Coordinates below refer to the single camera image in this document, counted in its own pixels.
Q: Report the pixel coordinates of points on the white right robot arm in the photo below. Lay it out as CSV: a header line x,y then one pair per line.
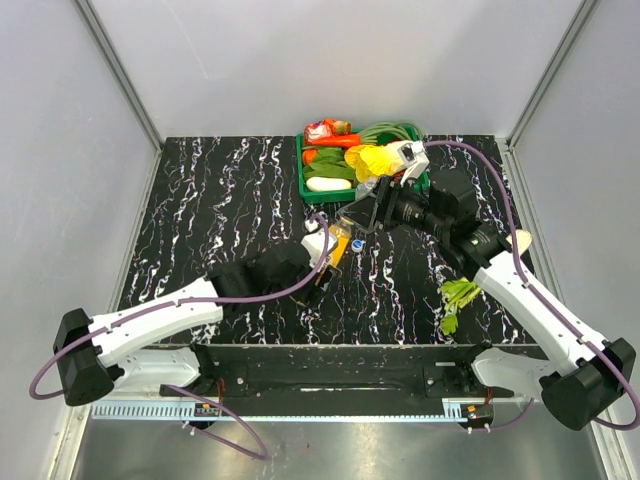
x,y
582,373

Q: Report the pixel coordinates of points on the small orange carrot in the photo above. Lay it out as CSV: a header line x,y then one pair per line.
x,y
308,156

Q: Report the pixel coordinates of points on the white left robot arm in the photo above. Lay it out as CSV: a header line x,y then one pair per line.
x,y
97,355

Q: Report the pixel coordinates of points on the green plastic basket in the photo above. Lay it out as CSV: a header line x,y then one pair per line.
x,y
334,196

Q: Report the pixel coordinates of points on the long orange carrot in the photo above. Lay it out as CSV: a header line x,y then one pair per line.
x,y
343,141

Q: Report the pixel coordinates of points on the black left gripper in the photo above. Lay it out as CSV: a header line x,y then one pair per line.
x,y
313,293

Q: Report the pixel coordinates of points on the green leafy vegetable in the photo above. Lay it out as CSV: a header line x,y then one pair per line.
x,y
329,162

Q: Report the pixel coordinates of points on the blue white bottle cap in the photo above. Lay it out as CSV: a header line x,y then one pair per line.
x,y
357,245

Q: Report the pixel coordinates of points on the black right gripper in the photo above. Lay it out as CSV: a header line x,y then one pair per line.
x,y
382,208

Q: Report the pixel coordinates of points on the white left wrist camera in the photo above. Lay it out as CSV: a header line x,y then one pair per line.
x,y
315,239

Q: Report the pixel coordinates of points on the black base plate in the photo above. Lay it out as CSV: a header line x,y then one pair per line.
x,y
431,371

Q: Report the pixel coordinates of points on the pale bamboo shoot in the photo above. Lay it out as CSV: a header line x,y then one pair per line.
x,y
522,239

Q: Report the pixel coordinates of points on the yellow juice bottle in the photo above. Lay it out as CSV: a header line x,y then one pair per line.
x,y
340,233

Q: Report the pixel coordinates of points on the yellow napa cabbage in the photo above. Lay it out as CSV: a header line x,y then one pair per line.
x,y
369,161

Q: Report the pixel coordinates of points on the white radish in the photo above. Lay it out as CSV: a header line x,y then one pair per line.
x,y
327,184

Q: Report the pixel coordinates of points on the green celery stalk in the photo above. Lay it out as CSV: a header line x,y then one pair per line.
x,y
456,295

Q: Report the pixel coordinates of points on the green long beans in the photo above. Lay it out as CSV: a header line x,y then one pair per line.
x,y
383,133

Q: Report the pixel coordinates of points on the red white snack packet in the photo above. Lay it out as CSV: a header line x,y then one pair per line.
x,y
326,128

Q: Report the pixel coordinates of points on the blue label clear bottle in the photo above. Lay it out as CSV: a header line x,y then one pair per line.
x,y
364,188

